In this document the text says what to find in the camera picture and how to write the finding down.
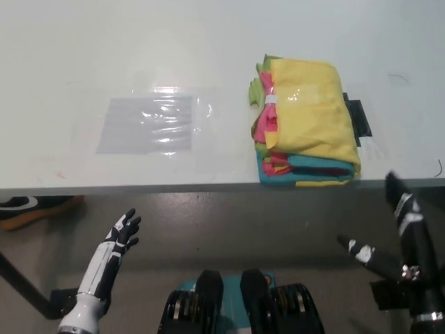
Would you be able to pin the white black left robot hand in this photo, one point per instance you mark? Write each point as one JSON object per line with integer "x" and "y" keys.
{"x": 104, "y": 255}

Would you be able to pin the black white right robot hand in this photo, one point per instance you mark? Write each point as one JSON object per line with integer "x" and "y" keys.
{"x": 415, "y": 250}

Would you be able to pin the teal microfibre cloth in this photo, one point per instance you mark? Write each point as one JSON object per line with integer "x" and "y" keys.
{"x": 313, "y": 163}

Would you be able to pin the yellow microfibre cloth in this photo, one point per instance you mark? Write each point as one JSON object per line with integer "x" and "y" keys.
{"x": 313, "y": 115}

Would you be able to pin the black teal robot torso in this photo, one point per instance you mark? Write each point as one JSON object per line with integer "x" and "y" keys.
{"x": 253, "y": 302}

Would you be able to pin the black floor plate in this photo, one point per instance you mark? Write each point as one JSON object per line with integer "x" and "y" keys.
{"x": 64, "y": 302}
{"x": 391, "y": 294}

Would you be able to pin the black table leg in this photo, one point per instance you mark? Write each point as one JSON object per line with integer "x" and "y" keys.
{"x": 24, "y": 282}

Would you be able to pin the black orange shoe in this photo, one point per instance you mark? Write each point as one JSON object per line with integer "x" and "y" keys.
{"x": 31, "y": 208}

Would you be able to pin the clear plastic bag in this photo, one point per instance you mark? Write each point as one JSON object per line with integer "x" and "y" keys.
{"x": 132, "y": 125}

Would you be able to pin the black tape strip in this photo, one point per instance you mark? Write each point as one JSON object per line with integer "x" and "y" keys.
{"x": 359, "y": 118}

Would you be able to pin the clear plastic sheet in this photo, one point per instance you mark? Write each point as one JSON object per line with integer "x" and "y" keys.
{"x": 208, "y": 139}

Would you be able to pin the white paper band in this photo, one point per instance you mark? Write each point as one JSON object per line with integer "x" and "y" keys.
{"x": 272, "y": 99}

